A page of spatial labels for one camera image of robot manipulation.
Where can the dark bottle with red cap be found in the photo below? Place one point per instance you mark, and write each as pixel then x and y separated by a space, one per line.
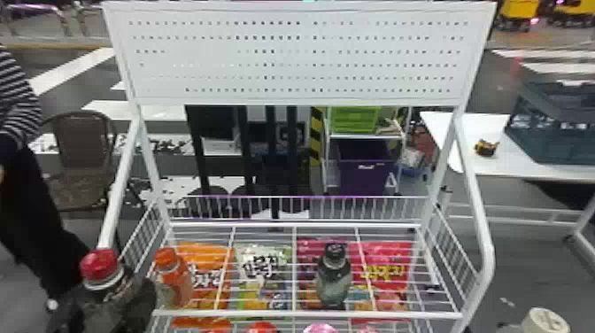
pixel 100 267

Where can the purple crate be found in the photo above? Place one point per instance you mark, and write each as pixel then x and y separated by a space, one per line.
pixel 365 172

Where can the green crate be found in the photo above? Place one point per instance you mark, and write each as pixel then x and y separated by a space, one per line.
pixel 354 120

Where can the white and green snack packet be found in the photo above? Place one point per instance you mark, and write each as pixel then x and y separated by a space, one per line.
pixel 262 267

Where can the green bottle with black cap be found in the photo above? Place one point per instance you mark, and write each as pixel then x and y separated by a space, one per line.
pixel 333 279

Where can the red snack packet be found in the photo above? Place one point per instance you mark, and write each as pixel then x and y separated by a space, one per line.
pixel 386 265

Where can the orange snack packet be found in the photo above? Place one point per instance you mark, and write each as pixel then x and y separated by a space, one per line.
pixel 204 260

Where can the pink bottle cap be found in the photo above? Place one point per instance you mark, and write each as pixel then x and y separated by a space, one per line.
pixel 320 328

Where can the red bottle cap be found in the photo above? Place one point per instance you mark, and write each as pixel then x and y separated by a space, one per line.
pixel 261 328

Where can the orange bottle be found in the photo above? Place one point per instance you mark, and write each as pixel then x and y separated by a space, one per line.
pixel 174 279

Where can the small yellow object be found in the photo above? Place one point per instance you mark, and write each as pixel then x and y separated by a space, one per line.
pixel 486 148

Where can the white side table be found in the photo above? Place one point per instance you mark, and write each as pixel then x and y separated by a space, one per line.
pixel 506 158

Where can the brown chair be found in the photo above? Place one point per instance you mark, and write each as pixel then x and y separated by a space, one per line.
pixel 83 144

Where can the blue crate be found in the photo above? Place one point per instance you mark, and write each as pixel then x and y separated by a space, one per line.
pixel 553 130

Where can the person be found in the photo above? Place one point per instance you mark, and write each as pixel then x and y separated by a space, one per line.
pixel 23 204

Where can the yellow and black striped post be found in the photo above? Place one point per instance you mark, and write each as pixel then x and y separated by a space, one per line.
pixel 317 132

